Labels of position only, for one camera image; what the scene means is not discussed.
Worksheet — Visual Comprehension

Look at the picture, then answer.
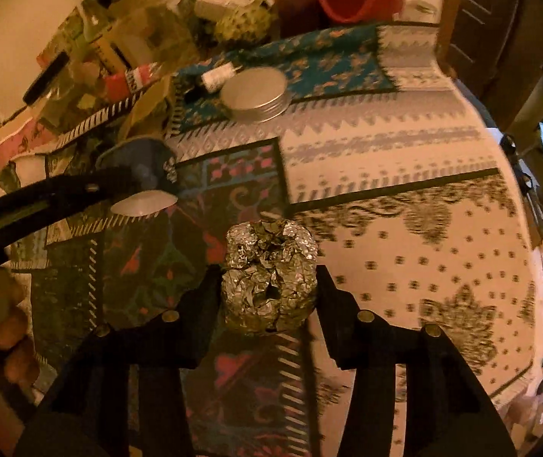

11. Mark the patchwork tablecloth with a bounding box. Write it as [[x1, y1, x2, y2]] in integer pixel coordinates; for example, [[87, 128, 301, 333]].
[[0, 21, 539, 457]]

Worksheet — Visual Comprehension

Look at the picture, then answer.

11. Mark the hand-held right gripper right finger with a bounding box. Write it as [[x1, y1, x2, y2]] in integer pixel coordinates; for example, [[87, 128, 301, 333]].
[[307, 264, 515, 457]]

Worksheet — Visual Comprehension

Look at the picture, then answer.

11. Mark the brown panelled door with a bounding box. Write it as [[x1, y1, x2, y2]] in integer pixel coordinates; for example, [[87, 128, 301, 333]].
[[447, 0, 529, 91]]

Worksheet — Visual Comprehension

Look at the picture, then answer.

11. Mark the black tube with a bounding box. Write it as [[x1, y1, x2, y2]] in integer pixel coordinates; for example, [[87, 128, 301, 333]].
[[23, 52, 70, 105]]

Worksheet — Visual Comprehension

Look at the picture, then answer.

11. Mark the round metal tin lid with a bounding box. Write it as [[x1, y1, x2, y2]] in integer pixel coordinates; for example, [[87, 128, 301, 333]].
[[219, 67, 294, 125]]

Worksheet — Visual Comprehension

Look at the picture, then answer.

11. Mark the white plastic lid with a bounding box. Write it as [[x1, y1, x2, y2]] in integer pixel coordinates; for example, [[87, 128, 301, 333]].
[[111, 189, 178, 217]]

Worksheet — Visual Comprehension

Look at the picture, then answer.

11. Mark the red white tube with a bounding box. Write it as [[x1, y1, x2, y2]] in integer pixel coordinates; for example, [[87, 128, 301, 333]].
[[105, 62, 165, 98]]

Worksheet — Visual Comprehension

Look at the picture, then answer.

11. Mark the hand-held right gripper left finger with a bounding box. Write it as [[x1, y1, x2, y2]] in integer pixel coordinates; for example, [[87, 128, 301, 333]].
[[14, 264, 227, 457]]

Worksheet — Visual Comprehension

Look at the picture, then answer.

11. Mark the clear bottle black cap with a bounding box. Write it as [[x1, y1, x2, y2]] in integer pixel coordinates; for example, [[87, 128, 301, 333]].
[[69, 0, 125, 72]]

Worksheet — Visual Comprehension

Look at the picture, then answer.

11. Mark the small white label bottle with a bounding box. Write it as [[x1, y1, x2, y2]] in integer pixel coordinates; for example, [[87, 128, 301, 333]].
[[200, 63, 241, 93]]

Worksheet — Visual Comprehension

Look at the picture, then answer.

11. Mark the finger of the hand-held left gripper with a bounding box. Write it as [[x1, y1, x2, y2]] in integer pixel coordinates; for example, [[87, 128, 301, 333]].
[[0, 168, 179, 281]]

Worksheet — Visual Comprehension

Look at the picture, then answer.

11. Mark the foil ball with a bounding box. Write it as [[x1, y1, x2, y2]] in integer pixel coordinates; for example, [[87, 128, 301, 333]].
[[220, 218, 320, 334]]

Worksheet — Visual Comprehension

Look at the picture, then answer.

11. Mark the person's left hand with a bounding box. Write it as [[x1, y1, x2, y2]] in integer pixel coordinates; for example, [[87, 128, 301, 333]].
[[0, 268, 40, 390]]

